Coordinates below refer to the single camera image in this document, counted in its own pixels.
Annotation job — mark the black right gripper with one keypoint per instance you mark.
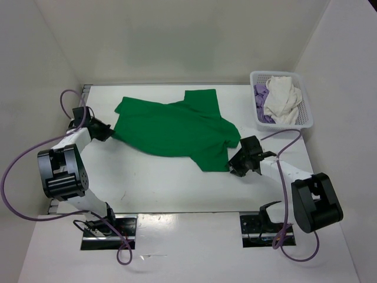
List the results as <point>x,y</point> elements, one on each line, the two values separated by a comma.
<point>238,170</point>

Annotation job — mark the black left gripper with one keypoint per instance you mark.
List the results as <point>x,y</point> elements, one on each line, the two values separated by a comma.
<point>106,132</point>

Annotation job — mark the green t shirt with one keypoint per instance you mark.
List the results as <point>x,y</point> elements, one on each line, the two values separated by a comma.
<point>192,127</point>

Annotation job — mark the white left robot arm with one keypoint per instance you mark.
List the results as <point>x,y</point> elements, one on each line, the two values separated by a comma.
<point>63,173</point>

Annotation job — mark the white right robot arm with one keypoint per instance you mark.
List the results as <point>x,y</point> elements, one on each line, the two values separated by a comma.
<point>314,200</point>

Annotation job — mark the cream white t shirt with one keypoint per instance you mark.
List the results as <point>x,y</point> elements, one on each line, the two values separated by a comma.
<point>283,100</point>

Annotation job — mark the lavender t shirt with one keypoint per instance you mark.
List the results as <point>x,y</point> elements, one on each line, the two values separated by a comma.
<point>260,95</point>

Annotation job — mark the white plastic laundry basket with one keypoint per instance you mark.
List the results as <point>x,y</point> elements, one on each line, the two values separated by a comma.
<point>304,120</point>

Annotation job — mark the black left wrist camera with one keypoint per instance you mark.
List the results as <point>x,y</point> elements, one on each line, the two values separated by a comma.
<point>82,116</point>

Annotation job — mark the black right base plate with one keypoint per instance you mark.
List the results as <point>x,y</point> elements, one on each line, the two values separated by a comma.
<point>253,234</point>

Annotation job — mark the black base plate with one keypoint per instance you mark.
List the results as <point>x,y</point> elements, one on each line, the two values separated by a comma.
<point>253,234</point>
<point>94,240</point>

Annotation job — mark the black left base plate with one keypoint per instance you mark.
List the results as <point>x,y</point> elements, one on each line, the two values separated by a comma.
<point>94,240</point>

